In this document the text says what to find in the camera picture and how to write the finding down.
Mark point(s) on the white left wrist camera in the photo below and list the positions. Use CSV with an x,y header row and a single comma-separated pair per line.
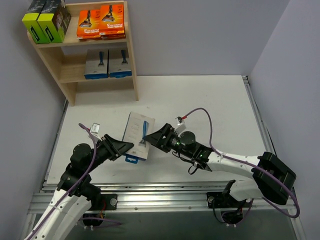
x,y
94,130

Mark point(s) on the aluminium rail frame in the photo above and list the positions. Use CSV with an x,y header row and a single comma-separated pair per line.
x,y
233,111

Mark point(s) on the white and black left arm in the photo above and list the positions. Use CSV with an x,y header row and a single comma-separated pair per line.
x,y
75,194

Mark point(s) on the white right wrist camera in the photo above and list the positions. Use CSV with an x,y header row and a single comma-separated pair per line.
x,y
180,121

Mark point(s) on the grey blue razor pack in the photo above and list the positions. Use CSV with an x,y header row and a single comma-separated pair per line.
x,y
96,64
137,127
119,63

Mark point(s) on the orange razor box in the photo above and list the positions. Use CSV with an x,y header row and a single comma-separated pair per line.
x,y
88,25
113,36
111,20

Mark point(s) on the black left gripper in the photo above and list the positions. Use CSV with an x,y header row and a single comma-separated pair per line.
x,y
110,147

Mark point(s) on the black green razor box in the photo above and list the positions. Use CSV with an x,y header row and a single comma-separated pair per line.
x,y
54,20
30,21

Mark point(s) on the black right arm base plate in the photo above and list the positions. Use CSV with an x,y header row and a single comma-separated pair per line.
x,y
218,199

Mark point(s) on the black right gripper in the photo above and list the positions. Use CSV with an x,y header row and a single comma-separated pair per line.
x,y
165,136

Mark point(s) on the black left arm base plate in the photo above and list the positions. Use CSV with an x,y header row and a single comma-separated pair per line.
x,y
104,202

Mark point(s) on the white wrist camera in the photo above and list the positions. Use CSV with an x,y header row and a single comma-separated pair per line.
x,y
180,121
94,130

